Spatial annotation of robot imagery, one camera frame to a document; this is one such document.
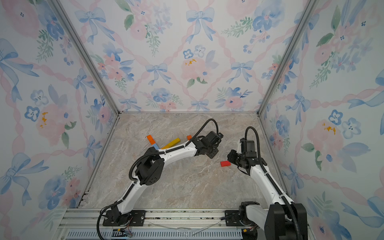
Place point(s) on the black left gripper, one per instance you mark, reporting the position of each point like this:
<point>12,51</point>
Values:
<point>215,152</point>

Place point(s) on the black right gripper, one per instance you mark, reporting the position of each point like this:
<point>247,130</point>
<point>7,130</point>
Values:
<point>231,157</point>

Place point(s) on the red rectangular block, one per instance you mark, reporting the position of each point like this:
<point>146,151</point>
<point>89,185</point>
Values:
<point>225,164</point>

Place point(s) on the long yellow block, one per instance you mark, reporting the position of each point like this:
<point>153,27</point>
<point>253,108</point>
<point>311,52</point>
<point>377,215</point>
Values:
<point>174,142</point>

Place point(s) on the light blue block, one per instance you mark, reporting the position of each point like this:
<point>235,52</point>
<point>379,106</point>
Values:
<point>156,146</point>

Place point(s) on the small orange block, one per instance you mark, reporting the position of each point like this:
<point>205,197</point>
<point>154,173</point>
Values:
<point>151,140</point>

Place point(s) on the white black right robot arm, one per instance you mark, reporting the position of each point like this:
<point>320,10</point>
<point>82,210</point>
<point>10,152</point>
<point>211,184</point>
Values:
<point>284,219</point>

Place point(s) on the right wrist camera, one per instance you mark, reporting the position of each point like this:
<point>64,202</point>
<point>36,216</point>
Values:
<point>240,146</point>

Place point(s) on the aluminium corner post left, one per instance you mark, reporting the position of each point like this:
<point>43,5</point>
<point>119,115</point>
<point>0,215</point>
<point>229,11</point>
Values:
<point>64,19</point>

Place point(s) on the aluminium corner post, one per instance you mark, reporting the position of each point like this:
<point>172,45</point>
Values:
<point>291,47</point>
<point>64,19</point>

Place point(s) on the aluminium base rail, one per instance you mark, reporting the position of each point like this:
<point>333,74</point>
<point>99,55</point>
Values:
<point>155,224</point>

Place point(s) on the aluminium corner post right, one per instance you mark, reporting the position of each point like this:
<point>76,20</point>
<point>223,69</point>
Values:
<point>291,47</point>

